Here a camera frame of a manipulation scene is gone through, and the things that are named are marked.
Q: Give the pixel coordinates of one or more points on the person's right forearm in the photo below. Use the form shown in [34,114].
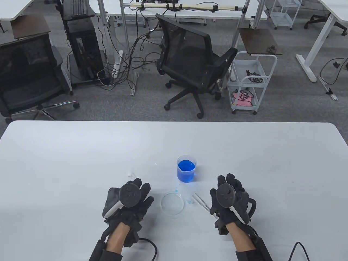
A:
[242,238]

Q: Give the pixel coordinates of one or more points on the clear culture dish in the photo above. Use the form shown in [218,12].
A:
[172,204]

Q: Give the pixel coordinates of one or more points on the small black object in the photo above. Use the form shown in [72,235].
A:
[271,49]

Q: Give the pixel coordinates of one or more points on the black chrome-base office chair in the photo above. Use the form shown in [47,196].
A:
[27,68]

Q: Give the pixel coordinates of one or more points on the white cotton tuft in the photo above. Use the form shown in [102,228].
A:
[190,201]

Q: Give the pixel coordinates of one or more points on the brown side table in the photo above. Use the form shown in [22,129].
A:
[258,40]
[30,25]

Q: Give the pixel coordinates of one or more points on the metal tweezers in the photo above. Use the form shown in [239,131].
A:
[201,203]

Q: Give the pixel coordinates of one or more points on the black mesh office chair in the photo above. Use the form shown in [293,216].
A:
[187,51]

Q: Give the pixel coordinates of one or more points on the pink cloth item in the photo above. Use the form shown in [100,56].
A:
[244,102]

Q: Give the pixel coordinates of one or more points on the person's left hand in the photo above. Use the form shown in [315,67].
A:
[148,204]

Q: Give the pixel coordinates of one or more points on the black computer tower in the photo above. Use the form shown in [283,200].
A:
[84,46]

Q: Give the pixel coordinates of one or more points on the person's left forearm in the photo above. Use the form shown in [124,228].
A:
[117,239]

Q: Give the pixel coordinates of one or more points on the person's right hand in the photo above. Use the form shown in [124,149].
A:
[236,182]

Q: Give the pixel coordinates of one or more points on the white cotton wad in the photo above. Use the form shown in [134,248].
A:
[131,173]

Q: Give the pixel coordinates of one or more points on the black white VR controller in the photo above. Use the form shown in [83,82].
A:
[129,194]
[227,195]

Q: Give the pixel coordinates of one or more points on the white utility cart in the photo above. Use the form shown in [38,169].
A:
[244,68]
[282,16]

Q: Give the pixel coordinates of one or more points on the grey wheeled tower stand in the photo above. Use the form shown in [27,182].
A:
[73,70]

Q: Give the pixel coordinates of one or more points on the white power strip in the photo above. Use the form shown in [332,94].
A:
[117,66]

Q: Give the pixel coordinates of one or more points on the black chair base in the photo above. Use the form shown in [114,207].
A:
[318,18]

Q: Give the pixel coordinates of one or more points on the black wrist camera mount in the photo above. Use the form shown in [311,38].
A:
[100,251]
[262,250]

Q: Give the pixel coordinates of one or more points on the black glove sensor box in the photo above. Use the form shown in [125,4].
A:
[131,239]
[222,228]

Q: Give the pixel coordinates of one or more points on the beaker of blue dye solution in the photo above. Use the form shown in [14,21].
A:
[186,174]

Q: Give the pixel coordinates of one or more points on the aluminium floor rail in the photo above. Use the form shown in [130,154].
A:
[327,88]

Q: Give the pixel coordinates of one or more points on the white desk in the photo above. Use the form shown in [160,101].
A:
[16,8]
[231,14]
[339,11]

